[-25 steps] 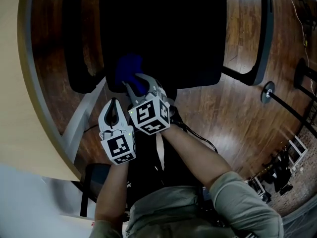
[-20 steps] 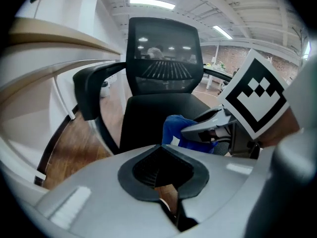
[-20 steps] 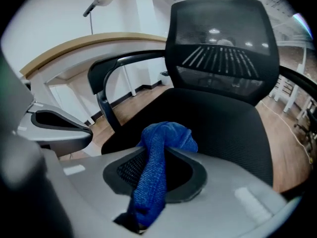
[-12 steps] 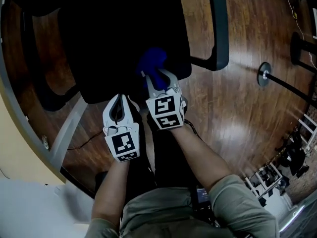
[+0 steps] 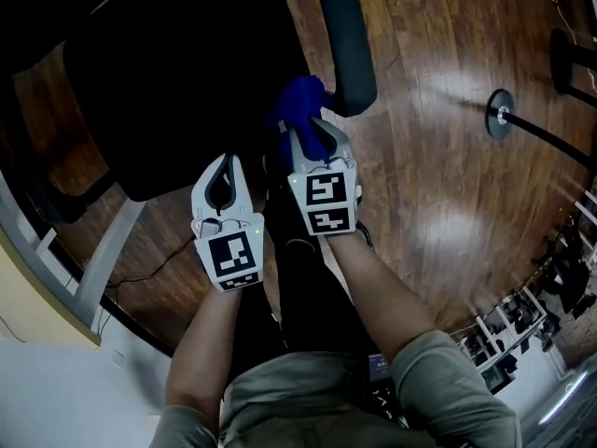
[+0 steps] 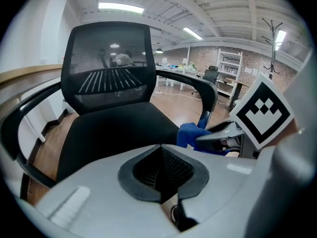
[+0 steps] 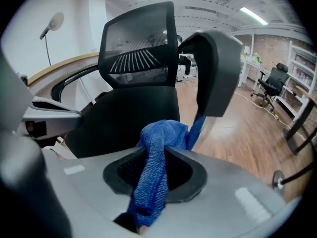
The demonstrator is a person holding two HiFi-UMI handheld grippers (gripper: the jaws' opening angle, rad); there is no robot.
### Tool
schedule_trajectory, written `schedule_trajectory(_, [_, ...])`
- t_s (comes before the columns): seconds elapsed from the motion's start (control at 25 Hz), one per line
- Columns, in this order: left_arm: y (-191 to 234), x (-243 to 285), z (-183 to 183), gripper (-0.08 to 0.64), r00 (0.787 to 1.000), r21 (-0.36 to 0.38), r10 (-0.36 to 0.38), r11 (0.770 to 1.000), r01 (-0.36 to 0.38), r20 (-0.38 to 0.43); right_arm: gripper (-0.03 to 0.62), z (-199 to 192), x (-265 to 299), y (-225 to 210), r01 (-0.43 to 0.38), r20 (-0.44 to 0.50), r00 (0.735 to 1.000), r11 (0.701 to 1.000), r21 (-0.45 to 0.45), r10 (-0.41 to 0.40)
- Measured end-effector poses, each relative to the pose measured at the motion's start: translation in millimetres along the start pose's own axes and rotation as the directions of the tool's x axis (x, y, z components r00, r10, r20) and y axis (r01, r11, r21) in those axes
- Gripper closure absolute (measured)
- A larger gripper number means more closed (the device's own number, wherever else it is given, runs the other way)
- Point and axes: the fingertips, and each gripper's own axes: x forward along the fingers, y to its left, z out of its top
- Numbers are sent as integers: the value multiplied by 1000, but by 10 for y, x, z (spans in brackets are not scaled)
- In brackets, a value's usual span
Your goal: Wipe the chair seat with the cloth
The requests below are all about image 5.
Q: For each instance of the white frame rack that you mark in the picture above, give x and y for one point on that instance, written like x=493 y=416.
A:
x=490 y=331

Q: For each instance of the grey metal desk leg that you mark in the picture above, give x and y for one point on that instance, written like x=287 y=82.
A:
x=107 y=259

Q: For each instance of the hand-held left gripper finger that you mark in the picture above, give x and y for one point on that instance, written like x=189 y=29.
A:
x=242 y=194
x=199 y=194

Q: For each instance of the black pole with round base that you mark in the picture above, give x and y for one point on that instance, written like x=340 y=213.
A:
x=494 y=124

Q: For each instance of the person's left forearm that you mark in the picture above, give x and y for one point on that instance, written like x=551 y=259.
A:
x=200 y=357

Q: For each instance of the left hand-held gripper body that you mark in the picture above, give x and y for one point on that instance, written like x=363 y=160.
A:
x=233 y=259

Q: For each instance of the small screen device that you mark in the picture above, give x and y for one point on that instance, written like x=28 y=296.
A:
x=379 y=367

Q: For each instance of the black chair seat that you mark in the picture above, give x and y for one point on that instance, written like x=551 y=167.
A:
x=186 y=87

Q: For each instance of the person's grey-green sweatshirt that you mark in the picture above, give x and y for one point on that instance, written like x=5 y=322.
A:
x=448 y=390

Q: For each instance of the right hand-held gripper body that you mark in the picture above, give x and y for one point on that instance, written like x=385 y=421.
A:
x=326 y=203

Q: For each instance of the blue cloth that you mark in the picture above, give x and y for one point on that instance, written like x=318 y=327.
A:
x=298 y=105

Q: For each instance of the person's black trousers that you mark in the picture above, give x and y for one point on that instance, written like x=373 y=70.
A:
x=317 y=297

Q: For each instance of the glowing light strip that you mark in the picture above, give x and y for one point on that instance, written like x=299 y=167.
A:
x=563 y=398

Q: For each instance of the person's right forearm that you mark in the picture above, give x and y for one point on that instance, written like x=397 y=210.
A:
x=382 y=297

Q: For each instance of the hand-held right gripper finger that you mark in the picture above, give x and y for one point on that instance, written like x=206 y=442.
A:
x=298 y=157
x=341 y=145

